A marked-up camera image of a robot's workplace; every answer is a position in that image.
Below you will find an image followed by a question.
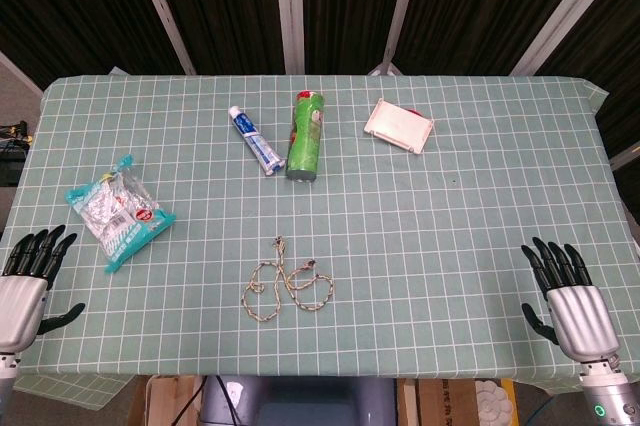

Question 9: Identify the brown cardboard box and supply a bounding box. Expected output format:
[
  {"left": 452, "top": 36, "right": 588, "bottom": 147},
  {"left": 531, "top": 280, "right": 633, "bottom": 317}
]
[{"left": 397, "top": 378, "right": 481, "bottom": 426}]

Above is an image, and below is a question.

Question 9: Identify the white flower-shaped palette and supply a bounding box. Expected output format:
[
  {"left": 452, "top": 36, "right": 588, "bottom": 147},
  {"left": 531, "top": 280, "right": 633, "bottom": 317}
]
[{"left": 473, "top": 379, "right": 516, "bottom": 422}]

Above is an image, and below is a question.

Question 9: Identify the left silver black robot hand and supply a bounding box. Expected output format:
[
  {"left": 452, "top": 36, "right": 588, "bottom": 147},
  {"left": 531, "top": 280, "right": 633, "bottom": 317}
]
[{"left": 0, "top": 224, "right": 86, "bottom": 354}]

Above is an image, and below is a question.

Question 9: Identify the light wooden crate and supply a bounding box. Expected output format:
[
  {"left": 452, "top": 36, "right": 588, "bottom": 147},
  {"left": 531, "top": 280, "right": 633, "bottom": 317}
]
[{"left": 127, "top": 374, "right": 204, "bottom": 426}]

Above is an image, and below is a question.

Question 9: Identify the black yellow equipment pile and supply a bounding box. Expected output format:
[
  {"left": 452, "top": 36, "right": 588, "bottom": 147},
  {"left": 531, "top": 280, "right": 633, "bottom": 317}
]
[{"left": 0, "top": 120, "right": 34, "bottom": 187}]

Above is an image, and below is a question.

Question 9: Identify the green checked tablecloth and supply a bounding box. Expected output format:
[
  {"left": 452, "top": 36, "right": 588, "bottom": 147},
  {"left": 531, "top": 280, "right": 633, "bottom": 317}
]
[{"left": 0, "top": 65, "right": 640, "bottom": 395}]

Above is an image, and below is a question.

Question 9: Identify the green chips can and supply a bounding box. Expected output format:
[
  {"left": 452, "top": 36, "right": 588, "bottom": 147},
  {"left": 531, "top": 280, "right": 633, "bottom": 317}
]
[{"left": 284, "top": 89, "right": 327, "bottom": 182}]

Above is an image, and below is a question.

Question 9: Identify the white plastic tray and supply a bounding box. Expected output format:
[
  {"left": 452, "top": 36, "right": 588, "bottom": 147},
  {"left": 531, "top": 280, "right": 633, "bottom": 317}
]
[{"left": 363, "top": 97, "right": 435, "bottom": 154}]

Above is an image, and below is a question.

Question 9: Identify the white blue toothpaste tube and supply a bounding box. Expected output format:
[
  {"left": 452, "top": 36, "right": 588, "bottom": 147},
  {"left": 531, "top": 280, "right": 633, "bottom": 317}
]
[{"left": 227, "top": 105, "right": 287, "bottom": 177}]

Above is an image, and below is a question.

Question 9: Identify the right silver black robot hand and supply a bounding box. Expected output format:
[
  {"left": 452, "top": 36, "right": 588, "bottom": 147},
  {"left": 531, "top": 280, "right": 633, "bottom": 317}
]
[{"left": 519, "top": 237, "right": 623, "bottom": 362}]

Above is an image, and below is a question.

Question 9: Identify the beige braided rope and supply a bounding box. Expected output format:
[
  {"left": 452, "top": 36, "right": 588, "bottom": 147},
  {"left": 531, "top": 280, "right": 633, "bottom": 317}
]
[{"left": 242, "top": 235, "right": 336, "bottom": 323}]

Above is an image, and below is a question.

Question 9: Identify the teal snack bag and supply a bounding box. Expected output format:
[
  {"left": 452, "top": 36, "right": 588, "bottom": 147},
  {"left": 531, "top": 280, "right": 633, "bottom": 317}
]
[{"left": 65, "top": 154, "right": 178, "bottom": 275}]

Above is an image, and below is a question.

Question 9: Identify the grey robot torso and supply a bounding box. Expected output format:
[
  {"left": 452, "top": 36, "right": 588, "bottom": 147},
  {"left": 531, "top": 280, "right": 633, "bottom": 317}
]
[{"left": 199, "top": 374, "right": 399, "bottom": 426}]

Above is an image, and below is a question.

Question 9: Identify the white metal frame post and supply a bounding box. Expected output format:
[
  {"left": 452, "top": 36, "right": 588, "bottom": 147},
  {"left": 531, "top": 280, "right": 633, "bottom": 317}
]
[
  {"left": 273, "top": 0, "right": 306, "bottom": 76},
  {"left": 127, "top": 0, "right": 197, "bottom": 76},
  {"left": 510, "top": 0, "right": 615, "bottom": 76},
  {"left": 368, "top": 0, "right": 426, "bottom": 77}
]

